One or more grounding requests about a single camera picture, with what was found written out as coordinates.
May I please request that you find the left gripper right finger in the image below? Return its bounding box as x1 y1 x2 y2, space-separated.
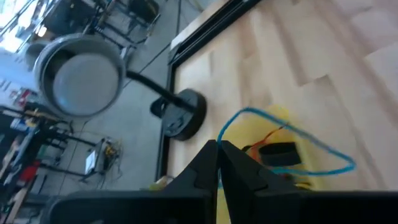
221 140 398 224

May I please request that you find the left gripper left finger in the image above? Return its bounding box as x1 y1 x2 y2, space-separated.
42 139 218 224

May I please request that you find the red rubber band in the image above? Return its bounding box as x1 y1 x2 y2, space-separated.
248 124 289 162

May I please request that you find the blue rubber band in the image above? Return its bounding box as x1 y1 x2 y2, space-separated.
216 107 357 189

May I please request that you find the yellow plastic bin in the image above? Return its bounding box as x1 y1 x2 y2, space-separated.
217 104 330 224

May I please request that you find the black desk lamp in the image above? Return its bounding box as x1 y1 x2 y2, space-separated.
32 33 208 141

